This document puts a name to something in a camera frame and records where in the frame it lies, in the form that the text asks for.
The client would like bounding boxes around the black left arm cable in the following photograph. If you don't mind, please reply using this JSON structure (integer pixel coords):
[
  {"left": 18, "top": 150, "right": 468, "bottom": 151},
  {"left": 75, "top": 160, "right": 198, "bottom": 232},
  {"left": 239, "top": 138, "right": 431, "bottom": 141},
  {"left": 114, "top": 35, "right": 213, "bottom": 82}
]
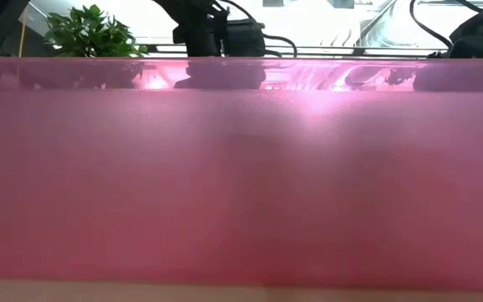
[{"left": 214, "top": 0, "right": 298, "bottom": 59}]

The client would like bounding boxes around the thin yellow pole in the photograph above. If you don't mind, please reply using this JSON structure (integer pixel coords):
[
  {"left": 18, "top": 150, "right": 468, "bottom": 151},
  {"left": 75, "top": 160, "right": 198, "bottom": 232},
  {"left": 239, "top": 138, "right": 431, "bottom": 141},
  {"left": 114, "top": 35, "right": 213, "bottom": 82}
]
[{"left": 18, "top": 18, "right": 29, "bottom": 58}]

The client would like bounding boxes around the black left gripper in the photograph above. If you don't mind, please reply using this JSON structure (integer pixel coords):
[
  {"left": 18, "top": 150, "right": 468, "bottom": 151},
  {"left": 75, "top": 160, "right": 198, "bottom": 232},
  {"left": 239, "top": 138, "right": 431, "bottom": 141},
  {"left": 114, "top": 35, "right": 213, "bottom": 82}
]
[{"left": 173, "top": 18, "right": 227, "bottom": 59}]

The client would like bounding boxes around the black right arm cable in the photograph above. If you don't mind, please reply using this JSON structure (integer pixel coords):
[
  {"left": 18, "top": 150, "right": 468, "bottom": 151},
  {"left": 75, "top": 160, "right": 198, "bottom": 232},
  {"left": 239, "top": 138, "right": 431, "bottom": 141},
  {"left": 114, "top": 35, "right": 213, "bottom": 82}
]
[{"left": 408, "top": 0, "right": 454, "bottom": 49}]

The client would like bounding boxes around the pink translucent plastic basket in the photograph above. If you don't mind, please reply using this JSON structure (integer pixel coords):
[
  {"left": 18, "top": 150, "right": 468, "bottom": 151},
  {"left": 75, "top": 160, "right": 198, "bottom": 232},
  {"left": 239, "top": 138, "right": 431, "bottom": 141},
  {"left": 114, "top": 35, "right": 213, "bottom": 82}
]
[{"left": 0, "top": 56, "right": 483, "bottom": 293}]

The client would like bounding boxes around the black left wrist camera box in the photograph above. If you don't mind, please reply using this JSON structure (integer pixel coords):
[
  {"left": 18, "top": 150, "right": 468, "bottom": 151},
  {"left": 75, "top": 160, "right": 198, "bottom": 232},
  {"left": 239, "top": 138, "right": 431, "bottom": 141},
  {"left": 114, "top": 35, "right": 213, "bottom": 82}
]
[{"left": 223, "top": 18, "right": 267, "bottom": 59}]

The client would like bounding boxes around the potted green plant black pot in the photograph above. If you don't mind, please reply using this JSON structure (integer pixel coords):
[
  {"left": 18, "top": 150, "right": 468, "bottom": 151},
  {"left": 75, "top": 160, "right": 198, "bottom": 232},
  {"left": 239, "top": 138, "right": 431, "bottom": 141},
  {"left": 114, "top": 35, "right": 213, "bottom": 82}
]
[{"left": 43, "top": 3, "right": 149, "bottom": 59}]

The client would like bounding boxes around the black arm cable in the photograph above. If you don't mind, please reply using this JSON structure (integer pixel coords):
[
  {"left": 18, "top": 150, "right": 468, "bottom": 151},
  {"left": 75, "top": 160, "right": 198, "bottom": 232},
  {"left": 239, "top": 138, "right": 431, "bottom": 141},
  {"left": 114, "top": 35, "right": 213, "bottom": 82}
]
[
  {"left": 408, "top": 0, "right": 454, "bottom": 49},
  {"left": 214, "top": 0, "right": 298, "bottom": 59}
]

